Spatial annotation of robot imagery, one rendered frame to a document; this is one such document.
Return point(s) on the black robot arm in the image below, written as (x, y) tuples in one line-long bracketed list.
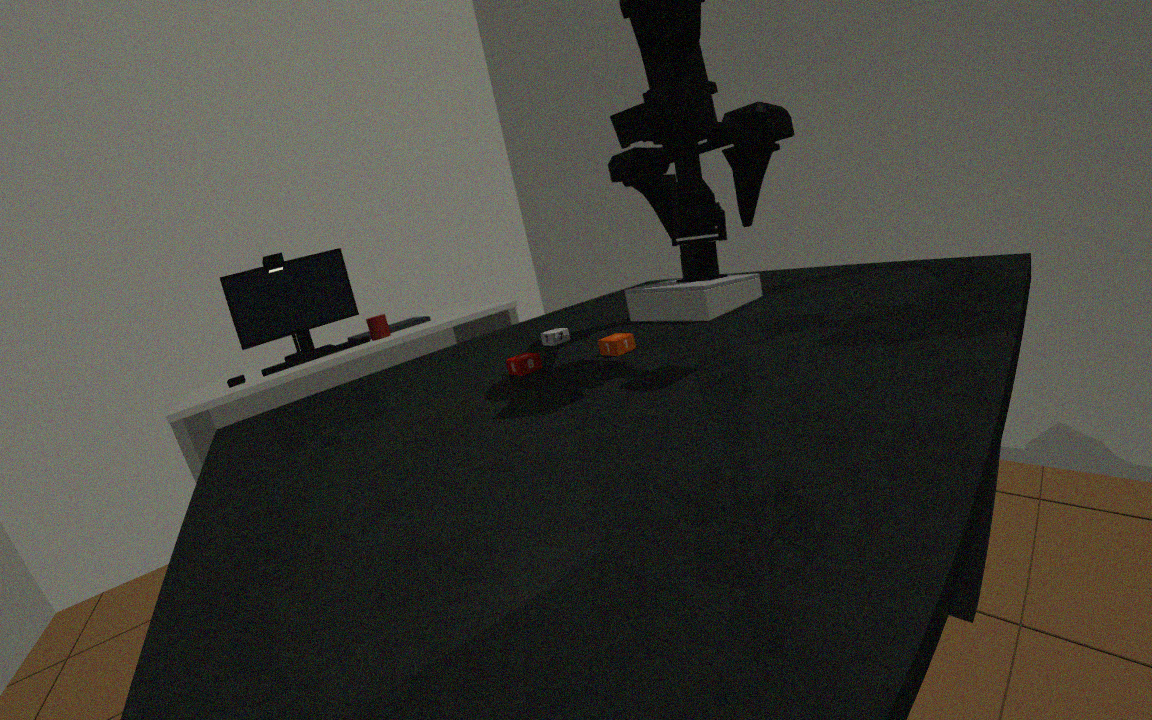
[(668, 33)]

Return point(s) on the orange block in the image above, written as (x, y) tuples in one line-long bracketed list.
[(617, 344)]

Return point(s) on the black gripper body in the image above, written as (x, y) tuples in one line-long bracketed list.
[(758, 122)]

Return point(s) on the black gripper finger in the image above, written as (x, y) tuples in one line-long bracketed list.
[(749, 162), (661, 193)]

